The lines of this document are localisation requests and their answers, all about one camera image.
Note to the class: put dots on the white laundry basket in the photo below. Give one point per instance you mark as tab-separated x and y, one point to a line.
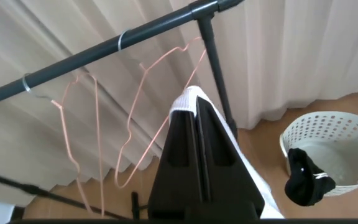
322	124

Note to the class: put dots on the pink clothes hanger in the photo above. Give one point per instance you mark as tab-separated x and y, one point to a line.
144	69
57	104

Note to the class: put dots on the white printed t-shirt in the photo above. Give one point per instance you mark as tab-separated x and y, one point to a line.
183	98

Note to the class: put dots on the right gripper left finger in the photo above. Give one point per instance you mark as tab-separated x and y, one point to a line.
172	174

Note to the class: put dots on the beige curtain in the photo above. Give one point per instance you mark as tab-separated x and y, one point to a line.
291	46

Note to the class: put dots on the black clothes rack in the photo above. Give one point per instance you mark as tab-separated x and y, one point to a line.
73	62

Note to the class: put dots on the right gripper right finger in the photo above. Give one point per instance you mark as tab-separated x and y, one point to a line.
228	186

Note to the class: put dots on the black garment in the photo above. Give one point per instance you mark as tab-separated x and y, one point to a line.
306	183

